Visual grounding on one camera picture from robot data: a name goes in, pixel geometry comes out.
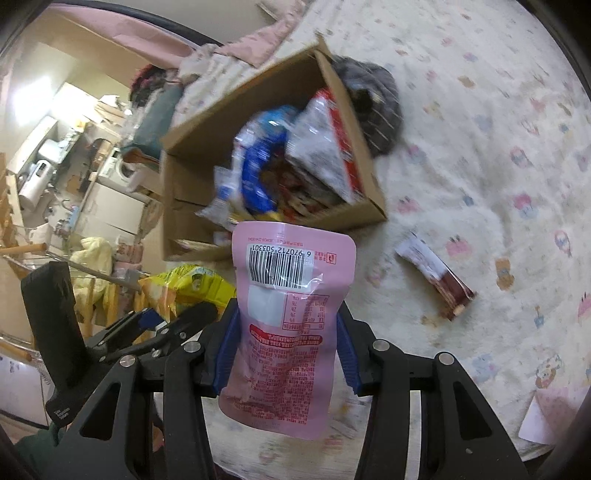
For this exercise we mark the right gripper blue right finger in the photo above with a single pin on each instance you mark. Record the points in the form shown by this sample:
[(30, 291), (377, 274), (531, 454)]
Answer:
[(354, 345)]

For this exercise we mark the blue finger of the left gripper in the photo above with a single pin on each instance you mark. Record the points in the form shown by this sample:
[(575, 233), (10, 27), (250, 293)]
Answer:
[(169, 337), (123, 332)]

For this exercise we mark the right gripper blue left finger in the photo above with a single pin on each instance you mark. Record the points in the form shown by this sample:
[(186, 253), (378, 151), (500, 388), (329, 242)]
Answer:
[(220, 341)]

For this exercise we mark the yellow cloth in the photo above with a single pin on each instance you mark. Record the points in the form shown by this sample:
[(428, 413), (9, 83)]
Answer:
[(95, 254)]

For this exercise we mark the pink curtain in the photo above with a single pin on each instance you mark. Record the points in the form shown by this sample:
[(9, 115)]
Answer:
[(159, 40)]

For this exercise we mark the orange brown snack packet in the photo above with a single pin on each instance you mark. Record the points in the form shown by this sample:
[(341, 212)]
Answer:
[(298, 194)]

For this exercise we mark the brown cardboard box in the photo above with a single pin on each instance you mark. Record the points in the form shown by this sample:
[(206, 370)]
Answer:
[(192, 149)]

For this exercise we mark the silver white snack bag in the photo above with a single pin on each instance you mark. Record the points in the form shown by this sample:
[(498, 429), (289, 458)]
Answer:
[(222, 210)]

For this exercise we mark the yellow chip bag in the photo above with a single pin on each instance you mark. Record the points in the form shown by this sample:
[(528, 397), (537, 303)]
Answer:
[(172, 292)]

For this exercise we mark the blue white snack bag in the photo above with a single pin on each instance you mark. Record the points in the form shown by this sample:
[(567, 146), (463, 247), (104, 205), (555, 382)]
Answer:
[(258, 142)]

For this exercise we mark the pile of clothes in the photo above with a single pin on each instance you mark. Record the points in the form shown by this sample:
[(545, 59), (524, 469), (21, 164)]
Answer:
[(152, 80)]

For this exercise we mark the pink blanket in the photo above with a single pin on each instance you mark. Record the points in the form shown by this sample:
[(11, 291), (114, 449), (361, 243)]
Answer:
[(253, 49)]

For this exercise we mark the teal orange bedding bundle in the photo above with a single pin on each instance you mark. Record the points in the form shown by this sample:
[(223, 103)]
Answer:
[(142, 132)]

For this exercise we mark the white water heater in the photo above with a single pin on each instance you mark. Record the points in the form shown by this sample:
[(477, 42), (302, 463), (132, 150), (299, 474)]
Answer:
[(36, 184)]

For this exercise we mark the white kitchen cabinet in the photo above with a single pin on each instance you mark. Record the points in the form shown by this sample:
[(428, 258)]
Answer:
[(109, 214)]

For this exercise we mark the brown chocolate bar wrapper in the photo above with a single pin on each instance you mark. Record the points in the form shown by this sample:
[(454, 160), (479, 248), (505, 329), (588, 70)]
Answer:
[(456, 294)]

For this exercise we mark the wooden drying rack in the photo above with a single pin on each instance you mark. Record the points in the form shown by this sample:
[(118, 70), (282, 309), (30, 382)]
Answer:
[(26, 258)]

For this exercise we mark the white washing machine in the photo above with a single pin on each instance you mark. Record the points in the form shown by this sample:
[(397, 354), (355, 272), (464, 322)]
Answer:
[(114, 173)]

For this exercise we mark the pink snack pouch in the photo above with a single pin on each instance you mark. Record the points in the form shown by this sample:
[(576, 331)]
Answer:
[(291, 281)]

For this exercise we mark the dark striped cloth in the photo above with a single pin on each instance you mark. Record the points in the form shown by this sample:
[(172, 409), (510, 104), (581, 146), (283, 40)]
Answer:
[(376, 100)]

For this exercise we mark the white patterned bed quilt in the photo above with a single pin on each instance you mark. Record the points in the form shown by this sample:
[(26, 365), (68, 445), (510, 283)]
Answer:
[(492, 172)]

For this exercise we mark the white red-edged snack bag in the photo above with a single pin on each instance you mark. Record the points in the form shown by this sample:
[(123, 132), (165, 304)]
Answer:
[(319, 149)]

